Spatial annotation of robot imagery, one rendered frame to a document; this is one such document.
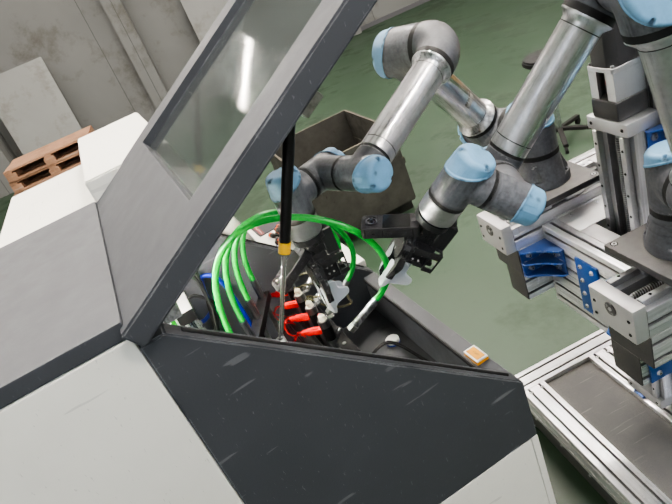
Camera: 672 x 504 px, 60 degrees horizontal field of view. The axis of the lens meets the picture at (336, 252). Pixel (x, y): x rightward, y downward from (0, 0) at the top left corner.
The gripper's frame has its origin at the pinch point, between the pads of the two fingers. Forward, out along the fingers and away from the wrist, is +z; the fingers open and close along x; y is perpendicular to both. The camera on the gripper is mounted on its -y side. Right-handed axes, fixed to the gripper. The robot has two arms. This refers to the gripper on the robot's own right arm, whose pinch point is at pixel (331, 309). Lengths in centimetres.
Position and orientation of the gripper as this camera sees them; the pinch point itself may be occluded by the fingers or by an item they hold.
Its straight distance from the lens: 136.7
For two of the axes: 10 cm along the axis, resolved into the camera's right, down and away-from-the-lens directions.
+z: 3.5, 8.2, 4.6
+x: -4.1, -3.1, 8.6
